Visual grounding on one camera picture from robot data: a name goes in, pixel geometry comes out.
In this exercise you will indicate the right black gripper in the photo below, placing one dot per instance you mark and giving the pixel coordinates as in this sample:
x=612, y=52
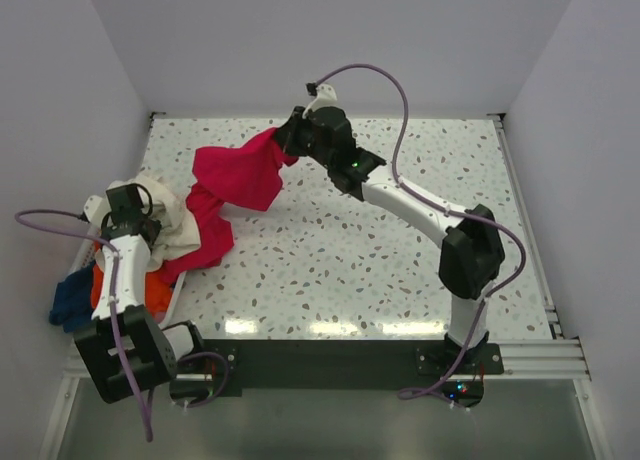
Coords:
x=291, y=137

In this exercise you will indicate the blue t shirt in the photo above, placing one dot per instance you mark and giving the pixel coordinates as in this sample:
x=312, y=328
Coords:
x=71, y=308

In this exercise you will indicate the magenta t shirt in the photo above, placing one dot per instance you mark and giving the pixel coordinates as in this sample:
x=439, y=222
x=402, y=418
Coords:
x=246, y=177

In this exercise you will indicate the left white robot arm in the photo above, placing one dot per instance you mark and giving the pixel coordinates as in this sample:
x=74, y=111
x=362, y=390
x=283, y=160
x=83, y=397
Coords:
x=124, y=349

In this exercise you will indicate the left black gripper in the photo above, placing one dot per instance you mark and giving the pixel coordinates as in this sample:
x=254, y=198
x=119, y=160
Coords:
x=151, y=228

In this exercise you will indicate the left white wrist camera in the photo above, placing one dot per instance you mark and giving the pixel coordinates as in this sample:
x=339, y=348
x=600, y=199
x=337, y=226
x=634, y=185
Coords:
x=95, y=209

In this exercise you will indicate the orange t shirt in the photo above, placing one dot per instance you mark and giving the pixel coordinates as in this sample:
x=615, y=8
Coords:
x=159, y=288

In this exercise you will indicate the cream t shirt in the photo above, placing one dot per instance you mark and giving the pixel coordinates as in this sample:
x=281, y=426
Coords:
x=179, y=234

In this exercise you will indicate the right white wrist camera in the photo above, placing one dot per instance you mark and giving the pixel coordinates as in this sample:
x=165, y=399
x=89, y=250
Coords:
x=323, y=95

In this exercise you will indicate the white laundry basket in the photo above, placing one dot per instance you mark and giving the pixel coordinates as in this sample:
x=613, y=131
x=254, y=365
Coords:
x=86, y=257

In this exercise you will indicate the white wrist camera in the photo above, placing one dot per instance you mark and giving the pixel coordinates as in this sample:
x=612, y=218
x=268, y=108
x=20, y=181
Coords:
x=95, y=209
x=323, y=95

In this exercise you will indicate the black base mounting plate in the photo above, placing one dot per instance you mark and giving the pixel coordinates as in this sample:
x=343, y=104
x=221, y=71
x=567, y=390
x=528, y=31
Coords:
x=390, y=365

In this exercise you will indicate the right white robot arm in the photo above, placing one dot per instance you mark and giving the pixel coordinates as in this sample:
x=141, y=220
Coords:
x=471, y=251

